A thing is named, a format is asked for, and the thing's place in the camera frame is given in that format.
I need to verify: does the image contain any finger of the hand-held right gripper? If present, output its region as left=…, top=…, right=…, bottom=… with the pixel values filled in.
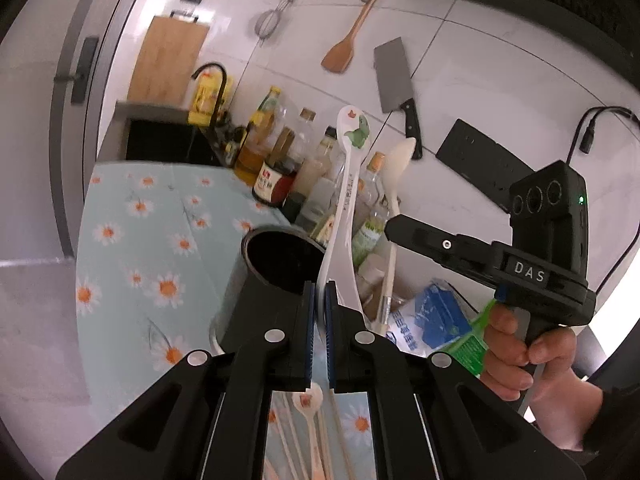
left=384, top=214, right=496, bottom=289

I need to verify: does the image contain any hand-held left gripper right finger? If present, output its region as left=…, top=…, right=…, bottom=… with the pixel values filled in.
left=324, top=281, right=587, bottom=480

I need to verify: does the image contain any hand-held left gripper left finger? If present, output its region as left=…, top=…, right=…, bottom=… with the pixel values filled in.
left=55, top=281, right=316, bottom=480

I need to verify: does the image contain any black utensil holder cup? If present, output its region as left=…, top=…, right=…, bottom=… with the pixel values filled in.
left=210, top=226, right=331, bottom=357

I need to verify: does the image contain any white spoon with wooden handle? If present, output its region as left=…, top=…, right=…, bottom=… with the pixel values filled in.
left=375, top=137, right=418, bottom=339

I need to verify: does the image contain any white bear print spoon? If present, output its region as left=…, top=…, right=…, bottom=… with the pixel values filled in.
left=291, top=382, right=329, bottom=480

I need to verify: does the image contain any white dinosaur print spoon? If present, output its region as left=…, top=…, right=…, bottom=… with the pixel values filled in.
left=317, top=105, right=376, bottom=333

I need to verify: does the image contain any wooden chopstick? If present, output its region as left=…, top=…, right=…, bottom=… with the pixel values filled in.
left=325, top=390, right=354, bottom=480
left=271, top=407, right=302, bottom=480

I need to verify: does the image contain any person's right forearm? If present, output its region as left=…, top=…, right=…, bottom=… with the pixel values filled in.
left=580, top=380, right=640, bottom=461

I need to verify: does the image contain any person's right hand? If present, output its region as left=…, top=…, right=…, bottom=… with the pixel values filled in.
left=480, top=302, right=603, bottom=452

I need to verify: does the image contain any white capped jar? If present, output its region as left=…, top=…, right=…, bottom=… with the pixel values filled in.
left=356, top=254, right=396, bottom=312

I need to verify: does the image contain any clear bottle green label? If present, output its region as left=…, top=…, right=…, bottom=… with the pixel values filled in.
left=350, top=151, right=394, bottom=269

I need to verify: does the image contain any blue and white salt bag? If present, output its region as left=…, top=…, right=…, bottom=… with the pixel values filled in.
left=387, top=280, right=479, bottom=359

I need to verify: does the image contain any black power strip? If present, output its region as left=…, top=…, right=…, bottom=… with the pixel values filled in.
left=436, top=119, right=534, bottom=212

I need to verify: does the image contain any green packet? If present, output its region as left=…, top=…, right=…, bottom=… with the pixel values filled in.
left=435, top=299, right=499, bottom=379

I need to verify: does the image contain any clear vinegar bottle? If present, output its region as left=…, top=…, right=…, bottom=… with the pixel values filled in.
left=295, top=127, right=347, bottom=237

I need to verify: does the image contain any dark sauce bottle red label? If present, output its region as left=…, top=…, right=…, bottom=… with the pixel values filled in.
left=252, top=127, right=302, bottom=209

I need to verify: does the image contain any clear bottle with black cap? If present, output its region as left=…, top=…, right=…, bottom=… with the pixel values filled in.
left=292, top=107, right=322, bottom=172

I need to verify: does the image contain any cooking oil bottle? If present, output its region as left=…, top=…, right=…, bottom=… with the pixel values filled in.
left=234, top=86, right=284, bottom=187

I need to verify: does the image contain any daisy print tablecloth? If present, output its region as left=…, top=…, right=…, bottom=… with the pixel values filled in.
left=75, top=160, right=373, bottom=480

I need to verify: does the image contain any wooden spatula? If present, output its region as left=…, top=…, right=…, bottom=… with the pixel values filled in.
left=320, top=0, right=392, bottom=74

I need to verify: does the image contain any black sink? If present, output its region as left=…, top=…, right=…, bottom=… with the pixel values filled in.
left=117, top=102, right=227, bottom=167

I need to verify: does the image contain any yellow detergent bottle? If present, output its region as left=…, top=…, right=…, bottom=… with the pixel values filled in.
left=187, top=72, right=234, bottom=128

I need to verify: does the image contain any black faucet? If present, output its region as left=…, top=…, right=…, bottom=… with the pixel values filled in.
left=192, top=62, right=232, bottom=132

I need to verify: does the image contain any metal mesh strainer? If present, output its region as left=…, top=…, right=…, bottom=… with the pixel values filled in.
left=255, top=0, right=307, bottom=39

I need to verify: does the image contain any wooden cutting board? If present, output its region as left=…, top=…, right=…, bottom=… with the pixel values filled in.
left=127, top=15, right=211, bottom=109

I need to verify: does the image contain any black power cable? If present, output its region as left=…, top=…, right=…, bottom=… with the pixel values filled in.
left=567, top=105, right=640, bottom=163

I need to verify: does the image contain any steel cleaver with black handle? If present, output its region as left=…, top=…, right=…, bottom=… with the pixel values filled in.
left=372, top=36, right=425, bottom=161

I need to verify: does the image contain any black door handle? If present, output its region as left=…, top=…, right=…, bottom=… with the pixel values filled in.
left=70, top=36, right=100, bottom=106

